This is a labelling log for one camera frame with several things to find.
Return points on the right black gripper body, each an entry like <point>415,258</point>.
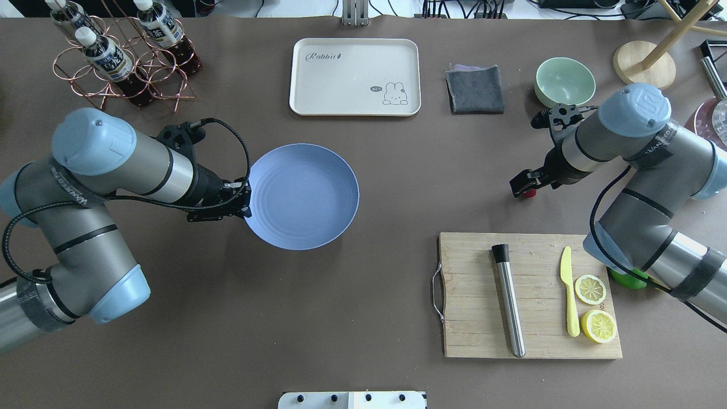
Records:
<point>558,171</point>

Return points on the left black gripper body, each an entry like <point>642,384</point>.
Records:
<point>208,186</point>

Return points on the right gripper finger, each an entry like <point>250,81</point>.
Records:
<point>543,182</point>
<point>526,179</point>

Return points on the blue round plate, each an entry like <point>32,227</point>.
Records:
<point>303,196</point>

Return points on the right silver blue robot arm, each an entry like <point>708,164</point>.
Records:
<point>671,165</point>

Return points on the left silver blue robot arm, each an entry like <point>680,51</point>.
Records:
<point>97,158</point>

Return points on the steel muddler black tip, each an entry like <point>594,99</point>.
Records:
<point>503,263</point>

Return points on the green ceramic bowl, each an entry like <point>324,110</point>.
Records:
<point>563,80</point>

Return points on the grey folded cloth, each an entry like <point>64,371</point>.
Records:
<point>475,90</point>

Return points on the lemon half slice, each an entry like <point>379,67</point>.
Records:
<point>590,289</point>
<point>599,326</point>

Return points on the green lime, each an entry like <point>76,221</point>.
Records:
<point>627,280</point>

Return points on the wooden cup tree stand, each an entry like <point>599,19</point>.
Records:
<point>645,62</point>

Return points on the cream rectangular tray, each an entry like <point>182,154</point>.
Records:
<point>355,77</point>

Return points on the yellow plastic knife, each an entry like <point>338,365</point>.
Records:
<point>566,276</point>

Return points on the pink bowl of ice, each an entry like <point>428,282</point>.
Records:
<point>700,122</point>

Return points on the wooden cutting board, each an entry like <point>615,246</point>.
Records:
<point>474,325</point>

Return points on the metal ice scoop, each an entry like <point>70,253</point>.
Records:
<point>718,89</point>

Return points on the dark drink bottle white cap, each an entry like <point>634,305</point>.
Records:
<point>115,65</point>

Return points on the copper wire bottle rack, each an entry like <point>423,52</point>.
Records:
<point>139,59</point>

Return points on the white camera mast base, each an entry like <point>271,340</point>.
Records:
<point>354,399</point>

